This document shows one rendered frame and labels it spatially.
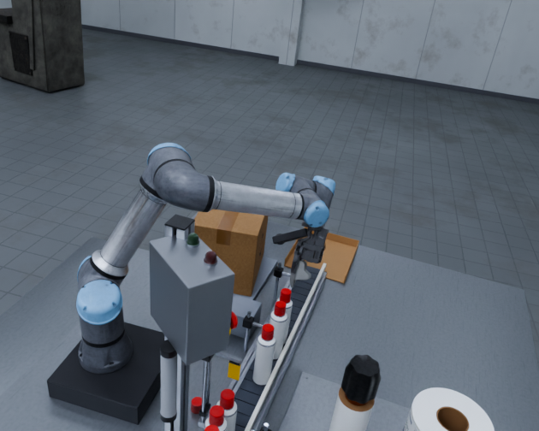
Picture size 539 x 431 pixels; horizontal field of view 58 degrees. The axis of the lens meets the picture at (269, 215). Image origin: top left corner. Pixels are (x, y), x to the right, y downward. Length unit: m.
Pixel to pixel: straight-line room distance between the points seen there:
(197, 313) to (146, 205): 0.54
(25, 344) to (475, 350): 1.51
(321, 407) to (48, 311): 0.97
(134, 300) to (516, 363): 1.36
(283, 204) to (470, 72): 8.59
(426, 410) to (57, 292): 1.29
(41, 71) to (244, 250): 5.58
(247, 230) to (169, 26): 9.12
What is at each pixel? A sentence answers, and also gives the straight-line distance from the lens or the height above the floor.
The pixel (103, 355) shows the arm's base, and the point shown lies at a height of 0.96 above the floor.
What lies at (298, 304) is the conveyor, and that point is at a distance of 1.80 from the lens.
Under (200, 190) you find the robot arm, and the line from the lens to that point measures 1.24.
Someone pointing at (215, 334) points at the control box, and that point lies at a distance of 0.98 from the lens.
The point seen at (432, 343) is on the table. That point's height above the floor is 0.83.
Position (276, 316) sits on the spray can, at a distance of 1.48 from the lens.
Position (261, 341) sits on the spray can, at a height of 1.04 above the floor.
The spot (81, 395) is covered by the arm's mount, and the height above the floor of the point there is 0.88.
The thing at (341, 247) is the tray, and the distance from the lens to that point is 2.25.
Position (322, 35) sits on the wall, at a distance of 9.74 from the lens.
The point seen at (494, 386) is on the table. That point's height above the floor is 0.83.
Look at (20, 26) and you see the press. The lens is 7.16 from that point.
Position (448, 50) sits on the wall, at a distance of 9.68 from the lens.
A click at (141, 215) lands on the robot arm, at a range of 1.40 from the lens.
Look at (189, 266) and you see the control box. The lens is 0.91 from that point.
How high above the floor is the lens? 2.01
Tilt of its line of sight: 29 degrees down
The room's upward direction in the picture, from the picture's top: 7 degrees clockwise
